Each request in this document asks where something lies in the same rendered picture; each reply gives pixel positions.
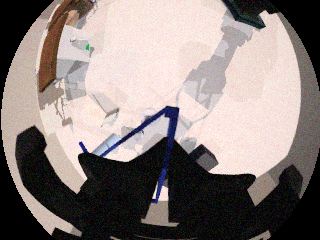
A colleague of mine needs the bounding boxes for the navy glasses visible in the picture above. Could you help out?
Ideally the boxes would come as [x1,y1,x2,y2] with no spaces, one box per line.
[100,105,180,204]

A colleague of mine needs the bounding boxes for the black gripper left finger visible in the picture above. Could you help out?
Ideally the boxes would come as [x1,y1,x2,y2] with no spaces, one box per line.
[77,136,168,219]

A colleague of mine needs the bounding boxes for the beige block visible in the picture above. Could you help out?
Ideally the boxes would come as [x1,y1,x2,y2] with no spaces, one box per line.
[83,93,120,128]

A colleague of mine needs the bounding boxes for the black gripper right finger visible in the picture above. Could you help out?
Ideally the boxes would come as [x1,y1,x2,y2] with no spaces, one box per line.
[167,140,256,224]

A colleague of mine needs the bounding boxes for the white flat panel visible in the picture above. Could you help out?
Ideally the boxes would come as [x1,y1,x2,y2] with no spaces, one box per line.
[35,16,72,136]

